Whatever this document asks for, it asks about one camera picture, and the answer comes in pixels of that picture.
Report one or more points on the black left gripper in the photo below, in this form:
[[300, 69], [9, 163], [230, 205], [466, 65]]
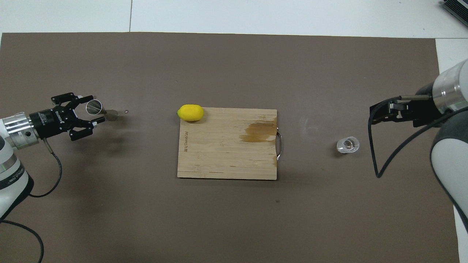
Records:
[[51, 122]]

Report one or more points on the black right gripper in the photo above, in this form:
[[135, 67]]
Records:
[[426, 109]]

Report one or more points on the steel double jigger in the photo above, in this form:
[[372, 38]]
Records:
[[95, 107]]

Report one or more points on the clear plastic cup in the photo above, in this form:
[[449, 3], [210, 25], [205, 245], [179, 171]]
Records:
[[347, 145]]

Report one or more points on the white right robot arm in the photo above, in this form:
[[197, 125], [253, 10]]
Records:
[[451, 153]]

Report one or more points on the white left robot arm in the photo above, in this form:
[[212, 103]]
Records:
[[14, 131]]

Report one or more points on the yellow lemon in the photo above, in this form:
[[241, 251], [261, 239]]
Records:
[[190, 112]]

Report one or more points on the grey ribbed device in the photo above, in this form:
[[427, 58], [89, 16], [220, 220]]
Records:
[[457, 7]]

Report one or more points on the wooden cutting board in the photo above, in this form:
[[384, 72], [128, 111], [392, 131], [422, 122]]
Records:
[[219, 153]]

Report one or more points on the brown table mat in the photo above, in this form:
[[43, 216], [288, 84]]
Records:
[[219, 219]]

